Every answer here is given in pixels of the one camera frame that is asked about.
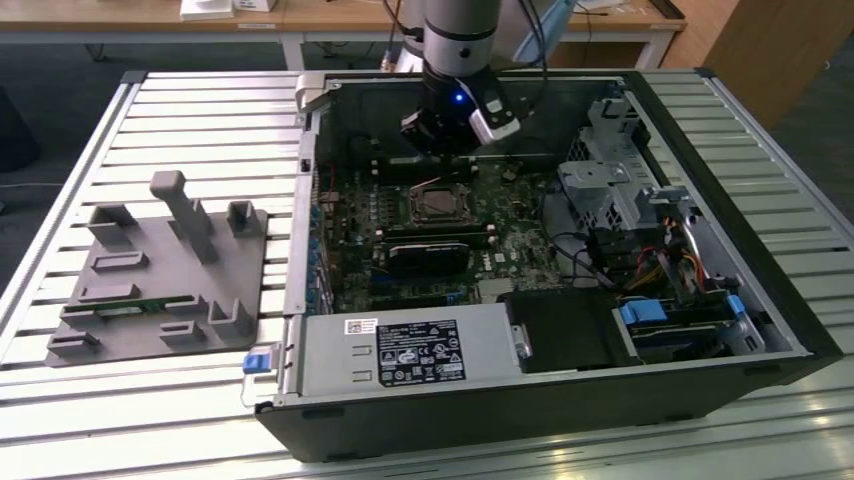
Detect silver square CPU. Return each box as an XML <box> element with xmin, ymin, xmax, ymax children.
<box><xmin>423</xmin><ymin>192</ymin><xmax>466</xmax><ymax>215</ymax></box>

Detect metal socket cover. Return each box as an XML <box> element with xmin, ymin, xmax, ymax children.
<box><xmin>406</xmin><ymin>182</ymin><xmax>474</xmax><ymax>225</ymax></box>

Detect CPU socket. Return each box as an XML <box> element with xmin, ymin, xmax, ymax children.
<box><xmin>404</xmin><ymin>182</ymin><xmax>474</xmax><ymax>225</ymax></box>

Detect black installed RAM sticks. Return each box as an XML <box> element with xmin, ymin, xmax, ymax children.
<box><xmin>378</xmin><ymin>223</ymin><xmax>490</xmax><ymax>247</ymax></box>

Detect pale blue teach pendant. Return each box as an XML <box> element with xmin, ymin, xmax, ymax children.
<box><xmin>514</xmin><ymin>0</ymin><xmax>577</xmax><ymax>67</ymax></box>

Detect silver metal drive cage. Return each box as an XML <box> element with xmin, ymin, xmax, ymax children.
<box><xmin>554</xmin><ymin>96</ymin><xmax>702</xmax><ymax>232</ymax></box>

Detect black graphics card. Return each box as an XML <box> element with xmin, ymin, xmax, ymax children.
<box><xmin>382</xmin><ymin>239</ymin><xmax>473</xmax><ymax>277</ymax></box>

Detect green motherboard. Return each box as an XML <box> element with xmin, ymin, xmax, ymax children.
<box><xmin>311</xmin><ymin>158</ymin><xmax>563</xmax><ymax>312</ymax></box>

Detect small silver chipset heatsink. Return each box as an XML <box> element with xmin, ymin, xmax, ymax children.
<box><xmin>478</xmin><ymin>277</ymin><xmax>521</xmax><ymax>304</ymax></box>

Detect white box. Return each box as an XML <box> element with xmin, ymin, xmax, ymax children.
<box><xmin>178</xmin><ymin>0</ymin><xmax>236</xmax><ymax>22</ymax></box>

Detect grey power supply with label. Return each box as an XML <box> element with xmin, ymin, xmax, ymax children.
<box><xmin>295</xmin><ymin>303</ymin><xmax>523</xmax><ymax>397</ymax></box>

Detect hard disk in blue carrier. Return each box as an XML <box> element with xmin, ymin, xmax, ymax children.
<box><xmin>614</xmin><ymin>294</ymin><xmax>730</xmax><ymax>362</ymax></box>

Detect wooden desk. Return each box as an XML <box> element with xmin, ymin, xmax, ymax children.
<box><xmin>0</xmin><ymin>0</ymin><xmax>689</xmax><ymax>72</ymax></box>

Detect grey parts rack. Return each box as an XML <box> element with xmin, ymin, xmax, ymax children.
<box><xmin>40</xmin><ymin>169</ymin><xmax>270</xmax><ymax>369</ymax></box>

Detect wooden cabinet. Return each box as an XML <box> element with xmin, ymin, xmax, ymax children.
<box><xmin>698</xmin><ymin>0</ymin><xmax>854</xmax><ymax>132</ymax></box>

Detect blue case latch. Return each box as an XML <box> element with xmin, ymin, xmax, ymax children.
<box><xmin>242</xmin><ymin>348</ymin><xmax>276</xmax><ymax>375</ymax></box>

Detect green RAM stick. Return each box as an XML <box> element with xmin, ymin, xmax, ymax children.
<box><xmin>96</xmin><ymin>294</ymin><xmax>202</xmax><ymax>319</ymax></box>

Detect black open PC case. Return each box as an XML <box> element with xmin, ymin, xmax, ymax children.
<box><xmin>252</xmin><ymin>68</ymin><xmax>843</xmax><ymax>464</ymax></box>

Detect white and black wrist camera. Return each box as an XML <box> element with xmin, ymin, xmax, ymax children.
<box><xmin>469</xmin><ymin>79</ymin><xmax>523</xmax><ymax>147</ymax></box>

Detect grey case handle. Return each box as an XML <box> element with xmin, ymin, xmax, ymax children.
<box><xmin>291</xmin><ymin>73</ymin><xmax>336</xmax><ymax>115</ymax></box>

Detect bundle of coloured wires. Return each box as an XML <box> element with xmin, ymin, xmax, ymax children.
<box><xmin>623</xmin><ymin>242</ymin><xmax>710</xmax><ymax>297</ymax></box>

